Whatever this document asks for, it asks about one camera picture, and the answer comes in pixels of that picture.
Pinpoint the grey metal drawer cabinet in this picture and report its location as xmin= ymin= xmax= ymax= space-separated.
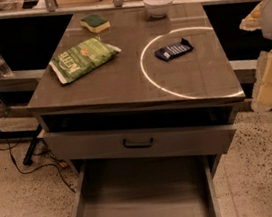
xmin=15 ymin=0 xmax=250 ymax=153

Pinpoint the grey top drawer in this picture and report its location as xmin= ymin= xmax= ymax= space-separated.
xmin=43 ymin=124 xmax=236 ymax=161

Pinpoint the dark blue snack bar wrapper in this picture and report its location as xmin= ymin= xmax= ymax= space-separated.
xmin=154 ymin=38 xmax=194 ymax=62

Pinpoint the green jalapeno chip bag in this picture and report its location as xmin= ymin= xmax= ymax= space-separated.
xmin=49 ymin=36 xmax=121 ymax=85

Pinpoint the green and yellow sponge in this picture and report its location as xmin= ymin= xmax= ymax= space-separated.
xmin=80 ymin=14 xmax=110 ymax=33

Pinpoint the white ceramic bowl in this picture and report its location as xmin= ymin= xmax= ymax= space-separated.
xmin=143 ymin=0 xmax=173 ymax=18

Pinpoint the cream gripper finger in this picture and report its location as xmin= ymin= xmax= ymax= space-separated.
xmin=251 ymin=50 xmax=272 ymax=113
xmin=239 ymin=2 xmax=263 ymax=32

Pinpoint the grey side shelf ledge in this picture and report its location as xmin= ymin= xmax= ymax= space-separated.
xmin=0 ymin=69 xmax=44 ymax=92

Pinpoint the clear plastic water bottle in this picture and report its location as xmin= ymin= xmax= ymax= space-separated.
xmin=0 ymin=55 xmax=13 ymax=77

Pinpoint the black drawer handle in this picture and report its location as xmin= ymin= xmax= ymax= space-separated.
xmin=122 ymin=138 xmax=154 ymax=149

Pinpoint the black floor cable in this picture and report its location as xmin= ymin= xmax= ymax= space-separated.
xmin=0 ymin=74 xmax=77 ymax=204

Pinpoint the open grey middle drawer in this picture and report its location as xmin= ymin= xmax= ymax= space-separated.
xmin=70 ymin=156 xmax=221 ymax=217

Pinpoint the black table leg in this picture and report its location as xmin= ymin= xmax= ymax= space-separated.
xmin=22 ymin=126 xmax=42 ymax=166

